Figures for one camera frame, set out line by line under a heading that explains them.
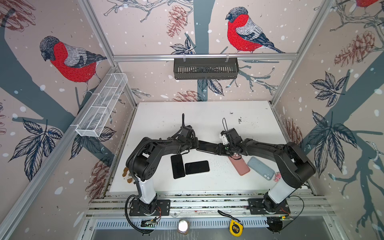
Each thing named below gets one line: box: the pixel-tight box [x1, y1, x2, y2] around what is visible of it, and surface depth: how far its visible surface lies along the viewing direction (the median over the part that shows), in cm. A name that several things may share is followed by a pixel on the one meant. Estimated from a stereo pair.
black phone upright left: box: [171, 154, 186, 179], surface depth 89 cm
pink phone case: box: [228, 153, 251, 176], surface depth 89 cm
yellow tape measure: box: [217, 210, 244, 237], surface depth 68 cm
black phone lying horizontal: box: [184, 160, 210, 175], surface depth 89 cm
